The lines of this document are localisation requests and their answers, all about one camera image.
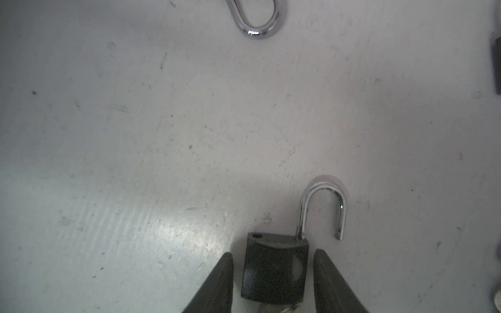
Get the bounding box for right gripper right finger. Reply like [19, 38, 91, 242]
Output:
[313, 249, 368, 313]

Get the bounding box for black padlock top with keys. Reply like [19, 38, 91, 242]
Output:
[224, 0, 283, 40]

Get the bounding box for silver key set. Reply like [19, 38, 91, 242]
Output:
[493, 245, 501, 312]

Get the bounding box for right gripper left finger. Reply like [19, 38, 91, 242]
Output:
[183, 252, 234, 313]

